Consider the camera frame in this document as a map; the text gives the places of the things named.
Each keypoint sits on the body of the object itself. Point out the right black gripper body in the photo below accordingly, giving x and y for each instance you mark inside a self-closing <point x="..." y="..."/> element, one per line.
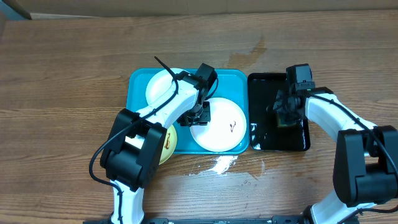
<point x="282" y="106"/>

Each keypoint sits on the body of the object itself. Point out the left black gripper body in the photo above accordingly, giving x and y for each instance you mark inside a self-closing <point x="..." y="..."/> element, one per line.
<point x="201" y="116"/>

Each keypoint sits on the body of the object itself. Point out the green yellow sponge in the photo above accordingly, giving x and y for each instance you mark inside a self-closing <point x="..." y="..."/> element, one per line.
<point x="286" y="120"/>

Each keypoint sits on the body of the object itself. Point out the white plate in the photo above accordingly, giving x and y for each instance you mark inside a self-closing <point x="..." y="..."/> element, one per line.
<point x="160" y="88"/>
<point x="226" y="128"/>

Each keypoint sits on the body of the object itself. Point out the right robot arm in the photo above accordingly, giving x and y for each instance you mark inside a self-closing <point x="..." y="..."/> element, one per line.
<point x="365" y="167"/>

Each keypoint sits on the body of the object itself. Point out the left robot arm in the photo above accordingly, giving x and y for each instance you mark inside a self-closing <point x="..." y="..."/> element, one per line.
<point x="132" y="152"/>

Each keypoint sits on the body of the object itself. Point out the black plastic tray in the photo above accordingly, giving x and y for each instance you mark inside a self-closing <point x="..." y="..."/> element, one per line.
<point x="264" y="134"/>

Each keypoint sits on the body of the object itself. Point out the teal plastic tray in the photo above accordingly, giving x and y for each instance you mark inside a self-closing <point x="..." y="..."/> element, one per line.
<point x="233" y="86"/>

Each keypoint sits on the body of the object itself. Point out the yellow-green plate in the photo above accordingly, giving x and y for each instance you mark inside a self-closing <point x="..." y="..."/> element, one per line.
<point x="170" y="144"/>

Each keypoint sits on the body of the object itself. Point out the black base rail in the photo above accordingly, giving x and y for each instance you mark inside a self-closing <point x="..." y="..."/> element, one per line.
<point x="274" y="220"/>

